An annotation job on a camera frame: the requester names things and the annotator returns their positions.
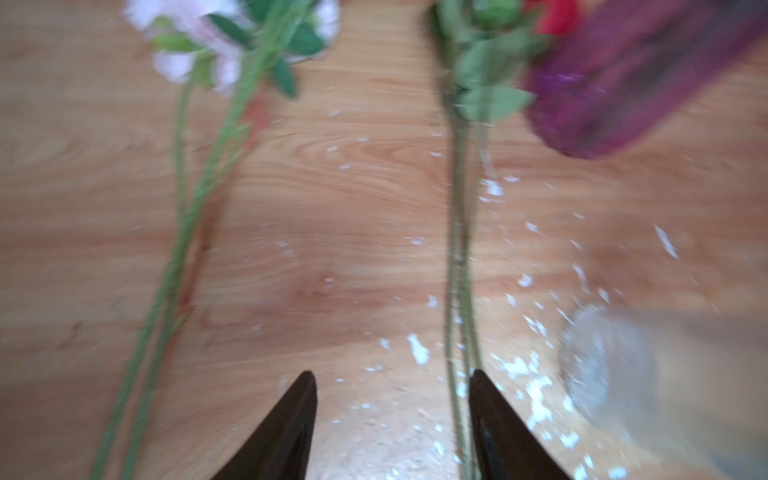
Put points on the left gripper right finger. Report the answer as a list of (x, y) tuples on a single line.
[(505, 447)]

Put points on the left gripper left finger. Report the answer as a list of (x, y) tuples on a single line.
[(279, 449)]

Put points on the purple ribbed glass vase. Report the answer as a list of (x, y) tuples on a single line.
[(629, 64)]

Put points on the pink mini rose spray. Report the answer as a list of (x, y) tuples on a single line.
[(484, 49)]

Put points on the clear ribbed glass vase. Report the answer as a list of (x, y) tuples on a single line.
[(687, 386)]

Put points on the mixed flower bunch on table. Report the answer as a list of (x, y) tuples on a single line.
[(227, 47)]

